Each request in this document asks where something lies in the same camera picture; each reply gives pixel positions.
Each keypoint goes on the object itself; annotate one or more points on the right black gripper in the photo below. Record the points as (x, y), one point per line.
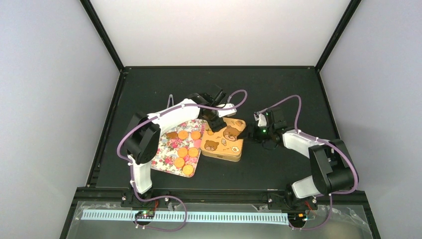
(251, 134)

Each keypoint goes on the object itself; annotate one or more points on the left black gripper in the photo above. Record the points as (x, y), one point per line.
(216, 125)

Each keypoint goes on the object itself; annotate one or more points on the silver tin lid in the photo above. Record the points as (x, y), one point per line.
(226, 137)

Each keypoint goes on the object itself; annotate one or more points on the white handled metal tongs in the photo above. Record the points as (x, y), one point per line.
(170, 101)

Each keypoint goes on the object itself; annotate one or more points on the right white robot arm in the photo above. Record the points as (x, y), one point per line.
(332, 170)

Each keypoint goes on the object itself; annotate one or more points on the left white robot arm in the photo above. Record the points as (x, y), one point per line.
(140, 144)

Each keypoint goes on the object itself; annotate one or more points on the gold cookie tin box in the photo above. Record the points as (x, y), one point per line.
(229, 153)

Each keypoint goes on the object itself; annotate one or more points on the floral cookie tray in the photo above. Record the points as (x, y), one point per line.
(180, 156)

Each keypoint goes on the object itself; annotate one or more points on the brown flower cookie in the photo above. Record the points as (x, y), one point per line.
(172, 135)

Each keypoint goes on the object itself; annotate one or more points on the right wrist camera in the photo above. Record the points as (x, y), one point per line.
(260, 119)

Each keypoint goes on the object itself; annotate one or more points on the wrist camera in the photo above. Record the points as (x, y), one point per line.
(260, 119)
(226, 110)

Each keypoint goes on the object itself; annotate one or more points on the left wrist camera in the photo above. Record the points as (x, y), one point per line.
(226, 110)

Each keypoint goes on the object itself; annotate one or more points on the white slotted cable duct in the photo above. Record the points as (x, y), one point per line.
(190, 217)

